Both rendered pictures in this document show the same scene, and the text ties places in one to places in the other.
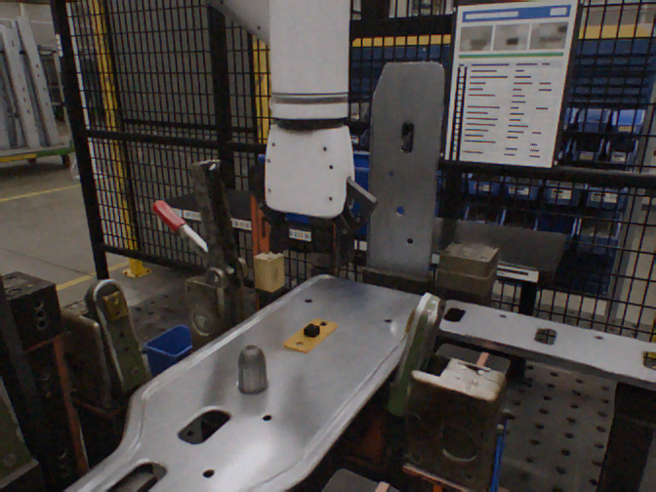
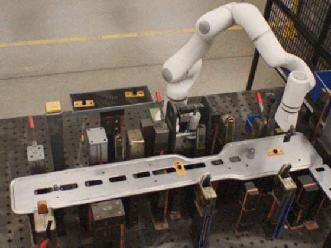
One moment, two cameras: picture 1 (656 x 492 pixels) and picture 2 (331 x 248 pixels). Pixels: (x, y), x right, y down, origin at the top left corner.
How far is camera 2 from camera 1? 162 cm
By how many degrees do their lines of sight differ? 40
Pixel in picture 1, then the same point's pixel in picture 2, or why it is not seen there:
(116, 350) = (227, 132)
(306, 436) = (250, 173)
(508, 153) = not seen: outside the picture
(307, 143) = (284, 113)
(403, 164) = not seen: outside the picture
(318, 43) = (291, 97)
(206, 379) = (242, 149)
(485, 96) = not seen: outside the picture
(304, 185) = (281, 120)
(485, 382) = (289, 185)
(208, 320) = (255, 131)
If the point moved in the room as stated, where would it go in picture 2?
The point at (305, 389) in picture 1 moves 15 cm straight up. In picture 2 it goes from (259, 164) to (266, 140)
